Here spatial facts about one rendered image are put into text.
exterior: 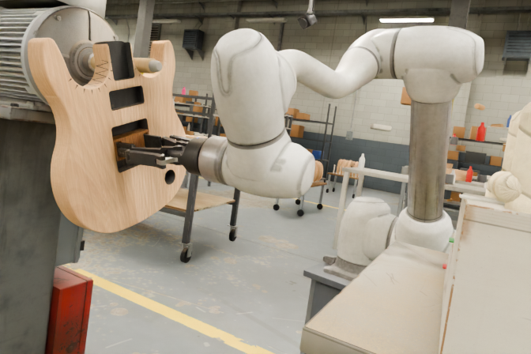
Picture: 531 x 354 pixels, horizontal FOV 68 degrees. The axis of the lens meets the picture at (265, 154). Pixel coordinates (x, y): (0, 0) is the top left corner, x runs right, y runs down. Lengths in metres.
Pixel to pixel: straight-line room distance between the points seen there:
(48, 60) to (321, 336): 0.62
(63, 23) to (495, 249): 0.93
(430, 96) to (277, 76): 0.55
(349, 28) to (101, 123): 12.09
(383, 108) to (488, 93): 2.65
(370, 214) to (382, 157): 10.52
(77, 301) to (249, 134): 0.92
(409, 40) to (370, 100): 11.04
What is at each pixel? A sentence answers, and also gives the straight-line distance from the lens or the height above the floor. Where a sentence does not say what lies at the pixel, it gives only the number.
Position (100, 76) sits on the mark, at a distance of 0.88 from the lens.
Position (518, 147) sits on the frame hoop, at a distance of 0.45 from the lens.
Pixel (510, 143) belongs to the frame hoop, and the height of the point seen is 1.17.
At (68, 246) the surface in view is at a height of 0.72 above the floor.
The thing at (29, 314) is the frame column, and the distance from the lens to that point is 1.34.
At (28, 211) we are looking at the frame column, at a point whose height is 0.85.
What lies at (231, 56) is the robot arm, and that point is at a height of 1.24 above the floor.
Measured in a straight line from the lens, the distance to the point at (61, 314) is 1.37.
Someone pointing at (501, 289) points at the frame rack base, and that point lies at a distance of 0.45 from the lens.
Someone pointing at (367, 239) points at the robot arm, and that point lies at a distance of 1.36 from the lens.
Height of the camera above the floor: 1.14
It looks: 3 degrees down
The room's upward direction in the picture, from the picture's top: 8 degrees clockwise
